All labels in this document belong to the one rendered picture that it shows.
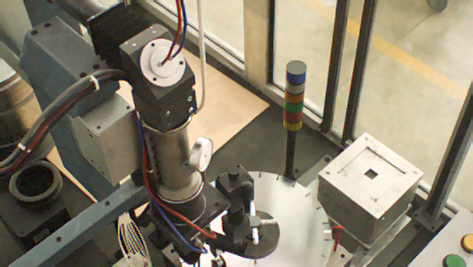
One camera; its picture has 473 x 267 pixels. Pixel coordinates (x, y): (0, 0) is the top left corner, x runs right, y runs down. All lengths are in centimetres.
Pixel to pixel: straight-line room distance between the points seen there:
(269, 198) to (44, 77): 65
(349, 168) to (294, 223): 24
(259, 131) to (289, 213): 45
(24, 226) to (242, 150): 62
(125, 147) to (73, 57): 15
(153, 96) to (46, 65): 19
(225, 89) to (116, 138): 102
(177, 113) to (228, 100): 102
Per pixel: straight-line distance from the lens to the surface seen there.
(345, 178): 149
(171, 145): 86
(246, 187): 100
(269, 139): 174
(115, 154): 89
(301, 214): 136
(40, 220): 145
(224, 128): 176
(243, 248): 123
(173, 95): 78
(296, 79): 135
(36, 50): 92
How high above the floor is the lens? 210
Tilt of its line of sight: 51 degrees down
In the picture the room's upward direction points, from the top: 2 degrees counter-clockwise
